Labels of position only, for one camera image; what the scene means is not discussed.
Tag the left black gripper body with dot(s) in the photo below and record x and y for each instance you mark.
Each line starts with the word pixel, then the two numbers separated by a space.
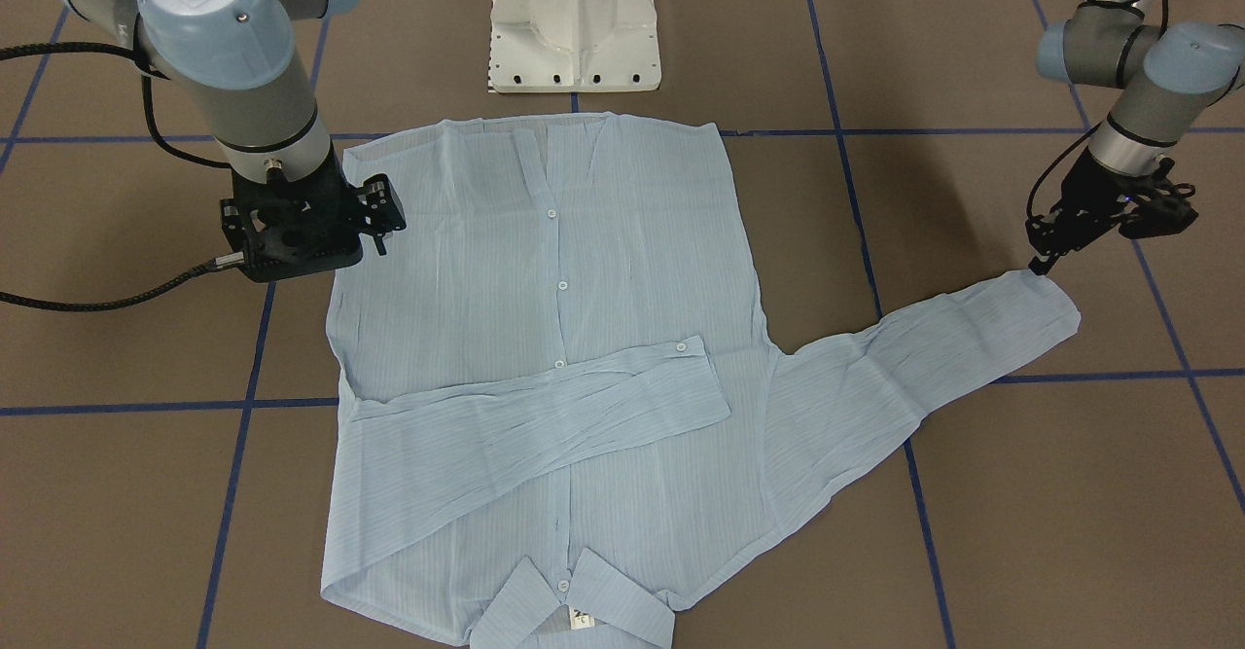
pixel 1086 196

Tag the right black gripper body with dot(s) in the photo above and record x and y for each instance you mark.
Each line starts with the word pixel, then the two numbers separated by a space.
pixel 377 209

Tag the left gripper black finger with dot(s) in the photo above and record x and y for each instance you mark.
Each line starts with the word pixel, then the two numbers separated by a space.
pixel 1045 254

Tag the light blue button-up shirt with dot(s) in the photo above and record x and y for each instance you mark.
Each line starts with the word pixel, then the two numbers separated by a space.
pixel 561 420

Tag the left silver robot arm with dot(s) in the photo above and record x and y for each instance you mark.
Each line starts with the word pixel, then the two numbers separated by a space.
pixel 1167 74

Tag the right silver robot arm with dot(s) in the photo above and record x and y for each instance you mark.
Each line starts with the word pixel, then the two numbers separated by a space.
pixel 238 62

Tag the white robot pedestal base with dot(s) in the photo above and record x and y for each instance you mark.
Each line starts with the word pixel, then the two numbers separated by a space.
pixel 574 46

